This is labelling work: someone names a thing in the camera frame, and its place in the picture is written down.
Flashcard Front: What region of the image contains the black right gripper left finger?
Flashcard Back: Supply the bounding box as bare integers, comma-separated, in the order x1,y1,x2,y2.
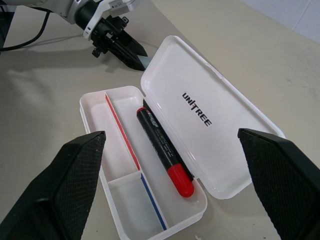
0,130,107,240

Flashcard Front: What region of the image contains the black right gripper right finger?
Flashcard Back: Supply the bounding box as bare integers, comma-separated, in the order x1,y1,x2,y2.
237,127,320,240

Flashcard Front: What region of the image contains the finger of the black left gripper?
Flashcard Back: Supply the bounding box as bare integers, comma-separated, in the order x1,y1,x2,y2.
117,29,148,58
107,41,146,73

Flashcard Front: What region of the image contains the white plastic pencil case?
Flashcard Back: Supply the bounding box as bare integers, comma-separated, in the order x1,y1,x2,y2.
79,35,287,240

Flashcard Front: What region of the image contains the black marker with red cap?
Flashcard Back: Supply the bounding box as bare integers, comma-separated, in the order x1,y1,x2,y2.
136,106,195,199

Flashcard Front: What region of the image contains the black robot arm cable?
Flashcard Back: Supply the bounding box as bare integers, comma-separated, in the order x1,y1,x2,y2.
0,6,87,52

